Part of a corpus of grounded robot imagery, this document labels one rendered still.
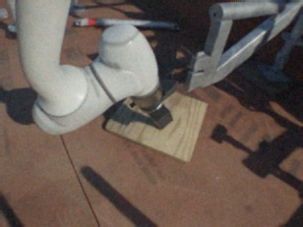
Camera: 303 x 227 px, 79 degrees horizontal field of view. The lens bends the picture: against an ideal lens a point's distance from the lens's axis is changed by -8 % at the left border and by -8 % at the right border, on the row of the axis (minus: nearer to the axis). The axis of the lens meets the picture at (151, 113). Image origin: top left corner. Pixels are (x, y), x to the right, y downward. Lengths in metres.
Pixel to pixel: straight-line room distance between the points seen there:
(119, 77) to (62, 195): 0.37
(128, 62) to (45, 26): 0.18
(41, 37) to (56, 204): 0.45
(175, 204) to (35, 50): 0.49
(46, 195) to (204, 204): 0.44
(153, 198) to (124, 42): 0.41
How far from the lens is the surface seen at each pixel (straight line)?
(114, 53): 0.38
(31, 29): 0.26
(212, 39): 0.63
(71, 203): 0.60
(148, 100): 0.49
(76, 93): 0.37
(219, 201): 0.63
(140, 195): 0.59
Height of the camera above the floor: 0.55
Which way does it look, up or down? 45 degrees down
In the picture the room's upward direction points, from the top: 9 degrees clockwise
